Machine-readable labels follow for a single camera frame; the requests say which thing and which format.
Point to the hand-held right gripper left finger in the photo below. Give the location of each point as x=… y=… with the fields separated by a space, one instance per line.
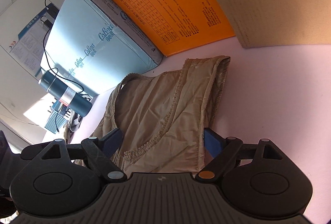
x=113 y=140

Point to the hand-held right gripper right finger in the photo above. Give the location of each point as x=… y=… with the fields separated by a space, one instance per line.
x=212 y=144

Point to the beige puffer jacket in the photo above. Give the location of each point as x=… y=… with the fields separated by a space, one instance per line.
x=168 y=110

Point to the grey patterned cloth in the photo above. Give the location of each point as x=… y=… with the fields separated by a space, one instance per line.
x=73 y=125

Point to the blue ribbed device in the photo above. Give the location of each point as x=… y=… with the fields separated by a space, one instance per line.
x=55 y=122

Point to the dark teal thermos bottle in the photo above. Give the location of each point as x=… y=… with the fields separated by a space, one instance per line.
x=64 y=94

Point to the light blue cardboard box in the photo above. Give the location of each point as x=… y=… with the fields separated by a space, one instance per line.
x=103 y=38

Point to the black power adapter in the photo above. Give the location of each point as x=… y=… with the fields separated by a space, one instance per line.
x=47 y=23
x=52 y=11

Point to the orange cardboard box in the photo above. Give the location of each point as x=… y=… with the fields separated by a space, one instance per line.
x=168 y=7

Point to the wall poster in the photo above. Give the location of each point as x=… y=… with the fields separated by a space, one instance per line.
x=25 y=48

